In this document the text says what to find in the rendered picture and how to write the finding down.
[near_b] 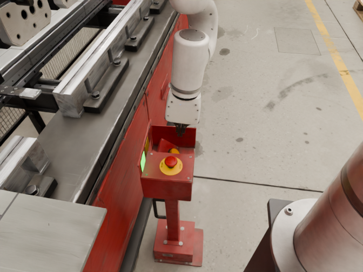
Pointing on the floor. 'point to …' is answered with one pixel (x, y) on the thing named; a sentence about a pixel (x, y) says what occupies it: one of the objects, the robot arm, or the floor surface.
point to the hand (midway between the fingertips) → (180, 129)
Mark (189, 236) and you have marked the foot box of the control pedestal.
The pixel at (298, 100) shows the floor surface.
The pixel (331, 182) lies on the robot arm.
